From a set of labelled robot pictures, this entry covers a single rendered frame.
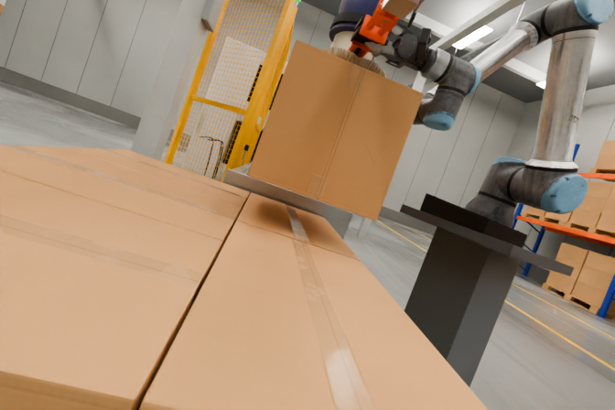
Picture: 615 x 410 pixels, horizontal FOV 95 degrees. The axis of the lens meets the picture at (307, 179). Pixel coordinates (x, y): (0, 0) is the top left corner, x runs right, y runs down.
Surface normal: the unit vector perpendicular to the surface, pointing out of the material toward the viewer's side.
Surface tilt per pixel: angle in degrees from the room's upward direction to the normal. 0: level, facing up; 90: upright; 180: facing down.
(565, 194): 100
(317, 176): 89
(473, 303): 90
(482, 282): 90
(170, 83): 90
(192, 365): 0
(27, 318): 0
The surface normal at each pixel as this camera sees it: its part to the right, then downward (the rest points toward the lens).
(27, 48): 0.11, 0.08
